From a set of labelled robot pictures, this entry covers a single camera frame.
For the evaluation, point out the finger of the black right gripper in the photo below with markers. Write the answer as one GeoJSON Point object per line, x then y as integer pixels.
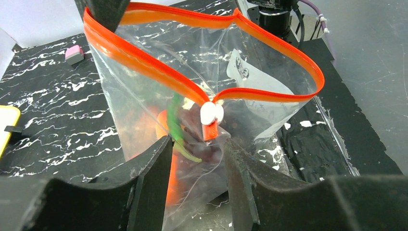
{"type": "Point", "coordinates": [106, 12]}

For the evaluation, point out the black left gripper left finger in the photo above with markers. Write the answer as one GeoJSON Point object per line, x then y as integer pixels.
{"type": "Point", "coordinates": [131, 197]}

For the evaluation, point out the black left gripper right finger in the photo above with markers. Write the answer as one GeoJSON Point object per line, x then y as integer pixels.
{"type": "Point", "coordinates": [264, 199]}

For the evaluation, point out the orange toy fruit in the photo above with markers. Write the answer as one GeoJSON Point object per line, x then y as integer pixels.
{"type": "Point", "coordinates": [173, 192]}

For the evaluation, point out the orange toy tangerine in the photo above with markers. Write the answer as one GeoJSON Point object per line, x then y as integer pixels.
{"type": "Point", "coordinates": [161, 126]}

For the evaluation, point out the clear zip top bag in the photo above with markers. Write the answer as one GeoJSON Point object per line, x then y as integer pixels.
{"type": "Point", "coordinates": [208, 59]}

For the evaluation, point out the dark red grape bunch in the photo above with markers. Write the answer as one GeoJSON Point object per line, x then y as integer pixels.
{"type": "Point", "coordinates": [238, 122]}

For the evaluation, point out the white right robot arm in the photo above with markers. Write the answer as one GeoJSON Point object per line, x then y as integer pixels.
{"type": "Point", "coordinates": [271, 15]}

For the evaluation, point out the pink whiteboard eraser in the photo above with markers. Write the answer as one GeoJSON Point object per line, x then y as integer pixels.
{"type": "Point", "coordinates": [74, 55]}

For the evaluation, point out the small whiteboard with writing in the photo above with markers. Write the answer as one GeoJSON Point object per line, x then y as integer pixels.
{"type": "Point", "coordinates": [9, 116]}

